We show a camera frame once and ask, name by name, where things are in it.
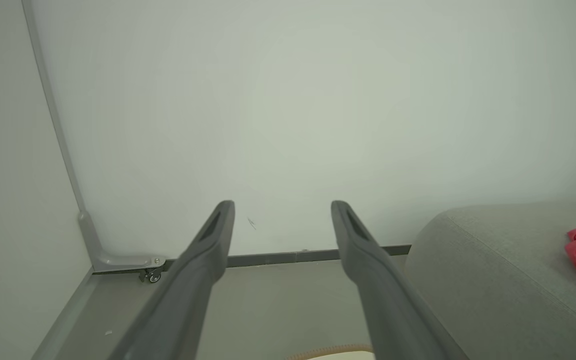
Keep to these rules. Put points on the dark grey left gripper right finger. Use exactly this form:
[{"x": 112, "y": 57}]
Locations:
[{"x": 393, "y": 310}]

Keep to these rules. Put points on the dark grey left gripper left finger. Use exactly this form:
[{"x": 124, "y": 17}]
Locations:
[{"x": 183, "y": 300}]

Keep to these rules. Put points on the small caster wheel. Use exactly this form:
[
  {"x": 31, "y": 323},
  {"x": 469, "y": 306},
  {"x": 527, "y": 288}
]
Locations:
[{"x": 154, "y": 277}]

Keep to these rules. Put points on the grey partition foot with caster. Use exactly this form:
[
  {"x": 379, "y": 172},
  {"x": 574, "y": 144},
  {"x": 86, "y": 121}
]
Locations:
[{"x": 118, "y": 261}]

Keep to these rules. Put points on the grey fabric sofa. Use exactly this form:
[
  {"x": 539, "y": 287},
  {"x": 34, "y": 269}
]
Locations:
[{"x": 493, "y": 280}]

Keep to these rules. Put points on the light grey baseboard strip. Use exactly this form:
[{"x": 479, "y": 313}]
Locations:
[{"x": 63, "y": 320}]

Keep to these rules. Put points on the grey corner trim post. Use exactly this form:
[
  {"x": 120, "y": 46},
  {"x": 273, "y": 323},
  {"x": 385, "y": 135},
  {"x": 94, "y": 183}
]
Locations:
[{"x": 50, "y": 100}]

